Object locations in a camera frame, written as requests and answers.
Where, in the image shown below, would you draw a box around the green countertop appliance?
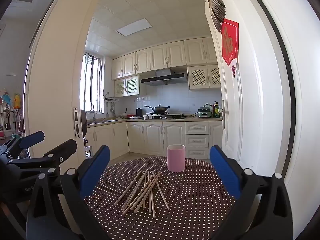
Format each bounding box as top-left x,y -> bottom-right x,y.
198,104 -> 213,118

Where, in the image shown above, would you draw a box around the red paper door decoration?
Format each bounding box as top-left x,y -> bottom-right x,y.
222,19 -> 239,78

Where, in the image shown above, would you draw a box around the pink cup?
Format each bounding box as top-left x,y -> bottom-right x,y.
167,144 -> 186,172

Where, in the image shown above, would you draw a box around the ceiling light panel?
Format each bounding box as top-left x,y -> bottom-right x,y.
115,18 -> 153,36

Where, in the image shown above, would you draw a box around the wok with lid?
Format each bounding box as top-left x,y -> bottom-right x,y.
144,104 -> 170,113

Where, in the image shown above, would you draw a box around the gas stove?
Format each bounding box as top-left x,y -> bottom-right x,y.
149,114 -> 184,120

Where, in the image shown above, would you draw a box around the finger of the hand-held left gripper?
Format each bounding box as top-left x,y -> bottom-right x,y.
7,139 -> 77,174
0,131 -> 45,160

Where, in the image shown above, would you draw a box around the kitchen window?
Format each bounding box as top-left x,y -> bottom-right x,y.
80,52 -> 104,114

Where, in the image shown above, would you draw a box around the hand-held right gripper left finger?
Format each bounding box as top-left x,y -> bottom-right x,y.
26,144 -> 111,240

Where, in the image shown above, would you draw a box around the white door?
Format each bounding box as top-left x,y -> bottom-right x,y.
204,0 -> 296,188

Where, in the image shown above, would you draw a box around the wall utensil rack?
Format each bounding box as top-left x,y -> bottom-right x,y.
104,92 -> 120,118

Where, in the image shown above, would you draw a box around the cream cabinets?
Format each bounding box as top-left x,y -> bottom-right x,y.
111,37 -> 218,80
86,120 -> 223,159

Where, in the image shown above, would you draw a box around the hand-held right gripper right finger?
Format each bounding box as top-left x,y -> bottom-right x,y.
209,144 -> 293,240

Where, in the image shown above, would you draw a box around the range hood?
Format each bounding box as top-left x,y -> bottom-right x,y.
140,69 -> 188,87

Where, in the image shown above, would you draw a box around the blue plush toy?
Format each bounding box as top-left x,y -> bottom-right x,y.
0,90 -> 13,104

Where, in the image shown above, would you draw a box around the brown polka dot tablecloth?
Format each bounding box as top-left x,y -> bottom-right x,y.
84,156 -> 238,240

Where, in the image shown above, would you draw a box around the bunch of wooden chopsticks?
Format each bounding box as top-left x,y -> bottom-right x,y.
114,170 -> 170,218

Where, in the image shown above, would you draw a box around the cream upper cabinets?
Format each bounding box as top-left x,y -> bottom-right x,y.
111,37 -> 218,80

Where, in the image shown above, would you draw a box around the metal door latch plate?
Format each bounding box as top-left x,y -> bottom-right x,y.
73,107 -> 82,138

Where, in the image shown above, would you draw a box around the silver door handle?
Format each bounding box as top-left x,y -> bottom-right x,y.
217,100 -> 229,130

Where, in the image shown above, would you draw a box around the dark hanging fan ornament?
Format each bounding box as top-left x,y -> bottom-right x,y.
205,0 -> 227,32

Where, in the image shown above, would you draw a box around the cream lower cabinets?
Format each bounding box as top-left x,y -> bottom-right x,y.
86,120 -> 223,159

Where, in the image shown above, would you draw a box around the cluttered shelf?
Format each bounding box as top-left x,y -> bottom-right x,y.
0,104 -> 25,140

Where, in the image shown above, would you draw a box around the cream lattice door cabinet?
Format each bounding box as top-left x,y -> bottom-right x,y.
187,64 -> 222,92
114,75 -> 140,97

